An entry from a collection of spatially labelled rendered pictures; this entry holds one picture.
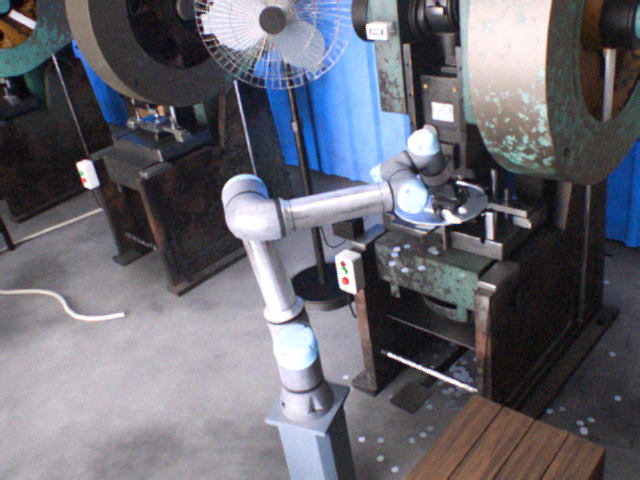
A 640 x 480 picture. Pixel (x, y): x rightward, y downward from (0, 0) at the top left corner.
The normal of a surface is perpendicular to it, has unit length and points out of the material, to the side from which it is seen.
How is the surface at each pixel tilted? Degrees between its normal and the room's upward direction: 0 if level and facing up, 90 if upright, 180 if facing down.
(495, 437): 0
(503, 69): 91
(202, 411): 0
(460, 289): 90
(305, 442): 90
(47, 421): 0
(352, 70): 90
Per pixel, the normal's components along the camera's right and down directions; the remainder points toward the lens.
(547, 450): -0.15, -0.86
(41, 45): 0.76, 0.22
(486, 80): -0.65, 0.52
